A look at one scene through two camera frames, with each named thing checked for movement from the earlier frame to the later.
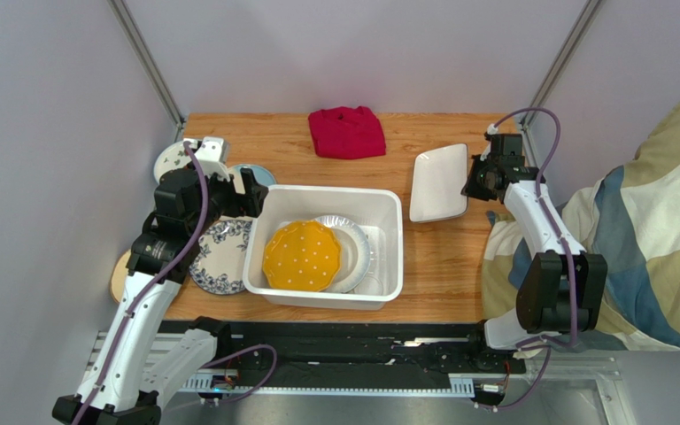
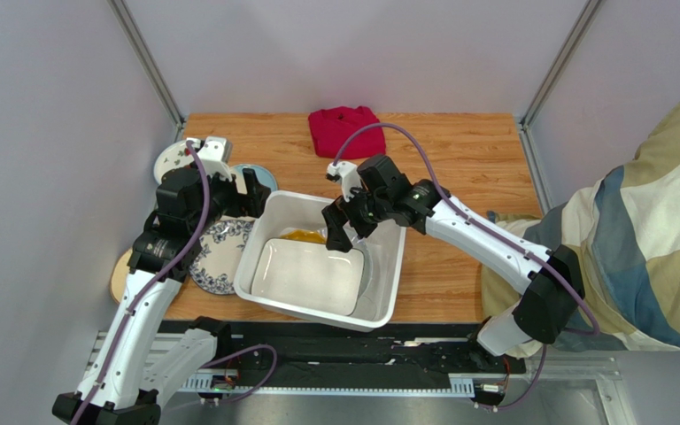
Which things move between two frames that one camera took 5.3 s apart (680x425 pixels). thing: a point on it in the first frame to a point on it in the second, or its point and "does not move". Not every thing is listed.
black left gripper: (253, 197) does not move
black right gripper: (475, 183) to (351, 210)
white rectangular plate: (438, 178) to (309, 275)
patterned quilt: (654, 216) does not move
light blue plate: (261, 174) does not move
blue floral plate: (218, 263) does not move
